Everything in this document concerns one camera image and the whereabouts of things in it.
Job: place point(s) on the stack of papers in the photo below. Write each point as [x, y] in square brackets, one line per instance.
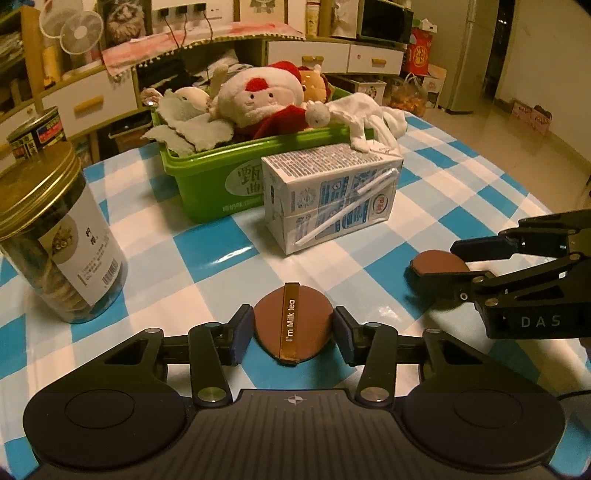
[221, 64]

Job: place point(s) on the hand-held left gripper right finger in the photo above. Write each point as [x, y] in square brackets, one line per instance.
[344, 337]

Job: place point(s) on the framed cartoon picture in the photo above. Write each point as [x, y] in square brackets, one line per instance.
[263, 3]

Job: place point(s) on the milk carton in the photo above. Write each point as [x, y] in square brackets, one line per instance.
[323, 198]

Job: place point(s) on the black microwave oven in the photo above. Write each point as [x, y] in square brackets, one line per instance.
[385, 21]

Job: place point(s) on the white plush toy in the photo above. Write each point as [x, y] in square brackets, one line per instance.
[194, 129]

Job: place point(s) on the tall white canister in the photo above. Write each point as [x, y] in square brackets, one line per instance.
[314, 21]

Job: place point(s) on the small white desk fan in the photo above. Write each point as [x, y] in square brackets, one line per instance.
[83, 31]

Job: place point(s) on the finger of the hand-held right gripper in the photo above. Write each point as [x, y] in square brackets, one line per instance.
[441, 290]
[478, 247]

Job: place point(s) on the wooden shelf cabinet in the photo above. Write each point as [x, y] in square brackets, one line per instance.
[31, 55]

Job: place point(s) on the open cardboard box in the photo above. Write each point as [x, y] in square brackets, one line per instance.
[434, 82]

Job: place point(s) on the bread plush toy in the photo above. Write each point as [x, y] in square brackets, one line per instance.
[315, 82]

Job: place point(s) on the blue white checkered mat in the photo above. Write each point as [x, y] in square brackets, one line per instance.
[207, 258]

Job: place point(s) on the green plastic bin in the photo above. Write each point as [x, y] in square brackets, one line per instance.
[203, 184]

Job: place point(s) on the framed cat picture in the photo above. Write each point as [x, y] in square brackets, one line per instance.
[121, 21]

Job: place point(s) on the white storage crate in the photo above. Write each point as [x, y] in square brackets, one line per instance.
[364, 90]

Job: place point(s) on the grey refrigerator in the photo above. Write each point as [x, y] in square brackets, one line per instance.
[466, 55]

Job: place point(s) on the santa plush toy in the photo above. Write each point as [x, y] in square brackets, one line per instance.
[258, 99]

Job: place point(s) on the red gift bag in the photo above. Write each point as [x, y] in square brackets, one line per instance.
[419, 53]

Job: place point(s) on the brown milk tea cup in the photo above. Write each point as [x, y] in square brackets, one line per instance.
[270, 323]

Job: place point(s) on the clear jar with gold lid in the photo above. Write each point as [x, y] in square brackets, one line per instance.
[69, 258]

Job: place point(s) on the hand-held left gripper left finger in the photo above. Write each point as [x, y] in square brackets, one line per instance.
[242, 333]

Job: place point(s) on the white cloth toy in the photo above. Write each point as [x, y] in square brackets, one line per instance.
[360, 115]

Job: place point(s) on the cream plush toy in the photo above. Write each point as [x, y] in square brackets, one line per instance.
[190, 95]

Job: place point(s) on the plastic bag of oranges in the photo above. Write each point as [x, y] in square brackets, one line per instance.
[408, 99]

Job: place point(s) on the small cardboard box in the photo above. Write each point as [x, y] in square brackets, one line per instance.
[522, 110]
[542, 121]

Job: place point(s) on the pink tasselled cloth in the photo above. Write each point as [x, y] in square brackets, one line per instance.
[152, 48]

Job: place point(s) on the printed tin can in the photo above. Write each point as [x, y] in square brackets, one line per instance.
[46, 131]

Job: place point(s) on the wall power outlet strip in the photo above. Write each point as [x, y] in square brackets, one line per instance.
[184, 8]

